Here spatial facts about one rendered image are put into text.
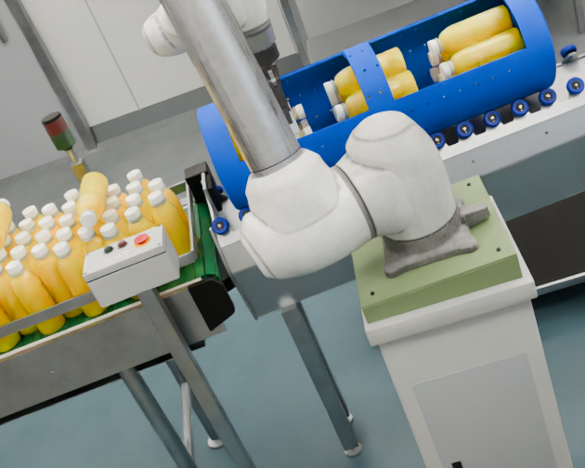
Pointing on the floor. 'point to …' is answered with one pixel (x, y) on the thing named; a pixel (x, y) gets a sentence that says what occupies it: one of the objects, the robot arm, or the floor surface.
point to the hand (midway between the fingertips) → (289, 120)
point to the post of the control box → (195, 377)
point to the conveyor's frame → (110, 364)
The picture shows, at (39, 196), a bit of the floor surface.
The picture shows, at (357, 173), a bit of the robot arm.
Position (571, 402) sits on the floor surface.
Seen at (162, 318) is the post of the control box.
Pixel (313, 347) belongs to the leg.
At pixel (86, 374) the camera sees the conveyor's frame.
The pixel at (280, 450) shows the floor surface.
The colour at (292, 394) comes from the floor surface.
